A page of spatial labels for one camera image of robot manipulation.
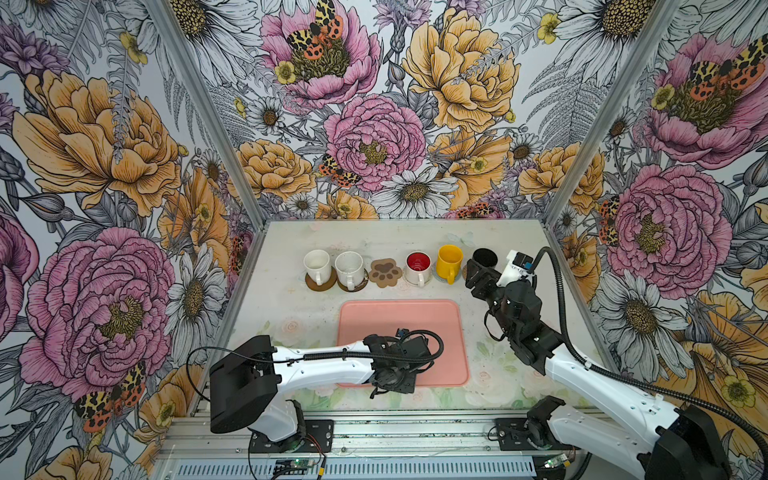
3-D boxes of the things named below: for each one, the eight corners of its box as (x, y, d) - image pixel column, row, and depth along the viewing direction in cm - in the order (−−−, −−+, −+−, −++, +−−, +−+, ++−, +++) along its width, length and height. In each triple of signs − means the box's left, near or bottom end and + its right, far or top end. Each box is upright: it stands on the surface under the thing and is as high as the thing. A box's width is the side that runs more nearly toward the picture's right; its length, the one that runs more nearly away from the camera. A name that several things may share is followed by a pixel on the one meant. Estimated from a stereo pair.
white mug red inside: (420, 293, 103) (422, 277, 96) (400, 275, 107) (401, 260, 101) (437, 279, 106) (440, 263, 100) (418, 262, 111) (419, 246, 104)
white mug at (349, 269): (336, 298, 101) (331, 282, 94) (340, 269, 109) (336, 251, 102) (362, 299, 101) (360, 282, 94) (364, 269, 109) (362, 251, 102)
